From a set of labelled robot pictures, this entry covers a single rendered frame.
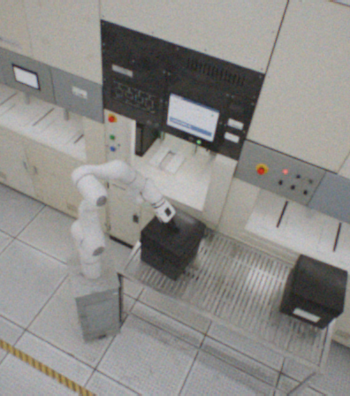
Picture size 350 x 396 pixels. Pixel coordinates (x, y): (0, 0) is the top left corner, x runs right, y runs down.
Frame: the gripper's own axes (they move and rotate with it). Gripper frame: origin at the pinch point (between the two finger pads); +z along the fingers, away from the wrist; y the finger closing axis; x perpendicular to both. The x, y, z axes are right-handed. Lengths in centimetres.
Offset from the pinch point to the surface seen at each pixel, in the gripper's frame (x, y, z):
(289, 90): -78, 40, -40
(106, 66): 5, 26, -92
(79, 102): 42, 22, -85
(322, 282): -57, 23, 66
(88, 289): 40, -49, 6
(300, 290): -51, 11, 60
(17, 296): 143, -60, 10
